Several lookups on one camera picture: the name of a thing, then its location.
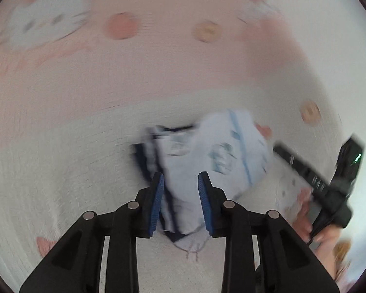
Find pink cat print blanket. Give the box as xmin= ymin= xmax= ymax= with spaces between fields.
xmin=0 ymin=0 xmax=366 ymax=293

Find person's right hand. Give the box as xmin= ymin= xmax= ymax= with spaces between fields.
xmin=295 ymin=188 xmax=346 ymax=271

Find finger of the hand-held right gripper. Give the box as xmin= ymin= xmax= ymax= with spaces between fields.
xmin=273 ymin=141 xmax=329 ymax=196

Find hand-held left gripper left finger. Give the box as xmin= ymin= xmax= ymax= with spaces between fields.
xmin=20 ymin=172 xmax=165 ymax=293

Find white cartoon print pants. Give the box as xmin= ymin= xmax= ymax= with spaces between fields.
xmin=152 ymin=108 xmax=274 ymax=262

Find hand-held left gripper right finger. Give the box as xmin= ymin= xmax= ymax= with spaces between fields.
xmin=198 ymin=171 xmax=340 ymax=293

